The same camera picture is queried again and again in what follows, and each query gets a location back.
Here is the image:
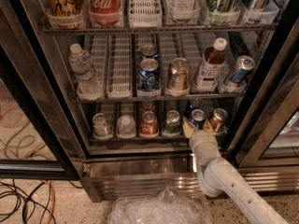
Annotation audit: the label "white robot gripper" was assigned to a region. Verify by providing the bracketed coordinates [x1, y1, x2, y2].
[182, 117, 221, 166]

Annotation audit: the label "blue pepsi can front bottom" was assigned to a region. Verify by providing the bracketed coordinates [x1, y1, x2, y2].
[190, 109, 206, 129]

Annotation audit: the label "blue pepsi can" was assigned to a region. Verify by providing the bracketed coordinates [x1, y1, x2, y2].
[139, 44, 159, 60]
[190, 109, 206, 129]
[185, 98, 203, 118]
[138, 58, 160, 91]

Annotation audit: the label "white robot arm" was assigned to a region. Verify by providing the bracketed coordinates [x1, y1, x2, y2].
[182, 117, 288, 224]

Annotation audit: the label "copper can bottom shelf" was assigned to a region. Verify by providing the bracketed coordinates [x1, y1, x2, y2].
[208, 108, 228, 133]

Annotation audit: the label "copper can shelf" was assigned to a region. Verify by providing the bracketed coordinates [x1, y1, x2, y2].
[208, 108, 228, 133]
[166, 57, 190, 91]

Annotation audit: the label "blue pepsi can rear bottom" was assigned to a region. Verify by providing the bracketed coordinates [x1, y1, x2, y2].
[185, 98, 203, 118]

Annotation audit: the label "green can front bottom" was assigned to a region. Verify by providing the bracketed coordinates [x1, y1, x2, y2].
[164, 110, 181, 134]

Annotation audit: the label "green can rear bottom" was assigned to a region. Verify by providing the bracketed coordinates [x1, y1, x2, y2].
[164, 100, 178, 112]

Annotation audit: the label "red coke can front bottom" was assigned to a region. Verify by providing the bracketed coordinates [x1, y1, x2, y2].
[141, 111, 157, 135]

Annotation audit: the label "red coke can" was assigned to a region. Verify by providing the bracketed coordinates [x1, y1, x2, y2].
[141, 111, 157, 135]
[140, 100, 156, 113]

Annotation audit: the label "copper can middle shelf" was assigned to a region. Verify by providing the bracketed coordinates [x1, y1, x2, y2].
[166, 57, 190, 91]

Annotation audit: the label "red coke can rear bottom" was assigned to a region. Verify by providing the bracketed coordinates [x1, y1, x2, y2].
[140, 100, 156, 113]

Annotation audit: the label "blue pepsi can front middle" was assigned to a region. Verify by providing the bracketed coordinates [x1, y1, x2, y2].
[138, 58, 160, 91]

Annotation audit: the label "brown tea bottle middle shelf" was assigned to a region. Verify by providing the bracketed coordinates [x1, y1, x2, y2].
[193, 37, 227, 90]

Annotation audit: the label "glass fridge door right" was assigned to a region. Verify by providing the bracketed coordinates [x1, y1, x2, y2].
[226, 19, 299, 168]

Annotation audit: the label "glass fridge door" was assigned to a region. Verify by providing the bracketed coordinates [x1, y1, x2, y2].
[0, 0, 86, 180]
[226, 19, 299, 168]

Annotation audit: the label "blue silver slim can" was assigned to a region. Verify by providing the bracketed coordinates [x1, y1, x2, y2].
[223, 55, 255, 87]

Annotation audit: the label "blue pepsi can rear middle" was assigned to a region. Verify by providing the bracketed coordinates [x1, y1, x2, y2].
[139, 44, 159, 60]

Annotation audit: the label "silver can bottom shelf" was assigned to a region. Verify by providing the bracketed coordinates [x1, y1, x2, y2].
[93, 113, 111, 137]

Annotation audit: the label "steel fridge base panel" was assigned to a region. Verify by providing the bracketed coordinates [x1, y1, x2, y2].
[80, 153, 299, 203]

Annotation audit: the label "clear water bottle middle shelf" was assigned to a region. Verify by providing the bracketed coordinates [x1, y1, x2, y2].
[69, 43, 100, 100]

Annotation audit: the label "white labelled bottle top shelf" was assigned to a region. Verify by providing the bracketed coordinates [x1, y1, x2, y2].
[170, 0, 195, 21]

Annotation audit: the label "green can top shelf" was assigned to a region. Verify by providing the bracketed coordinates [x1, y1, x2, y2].
[206, 0, 240, 25]

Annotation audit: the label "glass fridge door left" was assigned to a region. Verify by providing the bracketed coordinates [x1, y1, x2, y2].
[0, 0, 86, 180]

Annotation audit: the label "yellow can top shelf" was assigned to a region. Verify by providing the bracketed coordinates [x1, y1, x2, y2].
[47, 0, 84, 29]

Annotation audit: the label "clear plastic bag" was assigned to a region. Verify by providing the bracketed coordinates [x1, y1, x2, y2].
[107, 187, 212, 224]

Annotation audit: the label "red coca-cola bottle top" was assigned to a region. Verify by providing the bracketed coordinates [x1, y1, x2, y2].
[90, 0, 121, 25]

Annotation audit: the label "orange cable on floor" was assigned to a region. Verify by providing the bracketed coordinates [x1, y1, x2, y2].
[41, 179, 57, 224]

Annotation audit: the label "black cables on floor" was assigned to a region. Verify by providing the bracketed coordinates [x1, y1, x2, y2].
[0, 179, 83, 224]

